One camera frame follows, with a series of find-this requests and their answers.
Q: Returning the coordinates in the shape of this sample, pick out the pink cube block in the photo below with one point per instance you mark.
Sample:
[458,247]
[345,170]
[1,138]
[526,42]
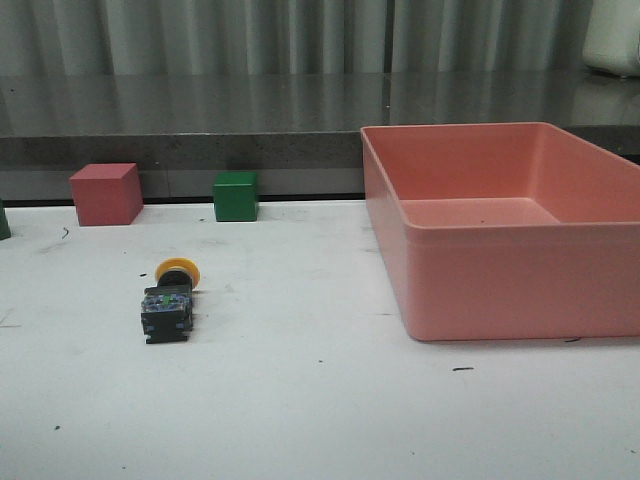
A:
[107,194]

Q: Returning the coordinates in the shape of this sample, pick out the dark green block at edge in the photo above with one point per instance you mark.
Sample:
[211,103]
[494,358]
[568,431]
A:
[5,231]

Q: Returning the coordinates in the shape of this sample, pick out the yellow push button switch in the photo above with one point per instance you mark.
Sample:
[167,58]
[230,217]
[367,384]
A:
[167,308]

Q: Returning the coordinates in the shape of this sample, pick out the green cube block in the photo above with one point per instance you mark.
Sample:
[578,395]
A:
[235,196]

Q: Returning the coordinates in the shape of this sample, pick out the grey counter shelf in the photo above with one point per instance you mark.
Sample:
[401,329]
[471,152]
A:
[299,133]

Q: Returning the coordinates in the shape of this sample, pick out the white appliance in background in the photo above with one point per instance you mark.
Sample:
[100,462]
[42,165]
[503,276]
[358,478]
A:
[612,38]

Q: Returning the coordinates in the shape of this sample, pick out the pink plastic bin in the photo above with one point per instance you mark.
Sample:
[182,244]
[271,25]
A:
[504,230]

